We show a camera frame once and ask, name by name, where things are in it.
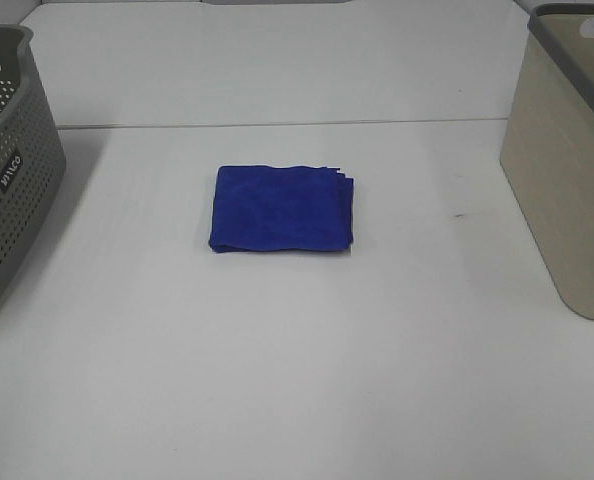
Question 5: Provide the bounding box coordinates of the blue towel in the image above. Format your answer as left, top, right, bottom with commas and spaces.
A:
209, 165, 354, 253

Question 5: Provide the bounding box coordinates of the beige plastic basket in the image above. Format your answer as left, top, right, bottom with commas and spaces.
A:
500, 3, 594, 320

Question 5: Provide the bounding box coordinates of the grey perforated plastic basket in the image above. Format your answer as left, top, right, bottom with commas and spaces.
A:
0, 25, 66, 301

